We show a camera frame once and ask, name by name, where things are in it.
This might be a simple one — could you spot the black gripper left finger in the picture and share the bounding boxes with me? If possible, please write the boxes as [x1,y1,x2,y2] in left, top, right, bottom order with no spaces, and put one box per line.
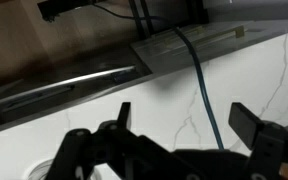
[45,101,198,180]

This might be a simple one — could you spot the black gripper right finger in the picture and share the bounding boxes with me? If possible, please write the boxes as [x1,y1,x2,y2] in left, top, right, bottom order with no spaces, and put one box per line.
[228,102,288,180]

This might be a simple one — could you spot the dishwasher front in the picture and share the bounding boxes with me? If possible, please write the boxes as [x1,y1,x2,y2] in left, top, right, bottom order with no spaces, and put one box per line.
[0,46,152,134]

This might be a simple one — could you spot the silver dishwasher handle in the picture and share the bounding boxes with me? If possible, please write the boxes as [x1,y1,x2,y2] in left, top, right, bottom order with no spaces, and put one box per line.
[0,65,137,111]

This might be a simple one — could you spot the long thin power cable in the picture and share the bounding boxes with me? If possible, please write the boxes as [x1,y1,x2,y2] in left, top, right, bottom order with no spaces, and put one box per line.
[92,2,226,151]

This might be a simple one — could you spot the gold drawer handle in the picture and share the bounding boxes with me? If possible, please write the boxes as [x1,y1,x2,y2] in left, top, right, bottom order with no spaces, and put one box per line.
[165,25,246,48]

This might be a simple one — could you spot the black metal post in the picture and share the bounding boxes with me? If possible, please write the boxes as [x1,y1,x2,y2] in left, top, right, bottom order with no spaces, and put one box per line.
[128,0,144,36]
[139,0,156,36]

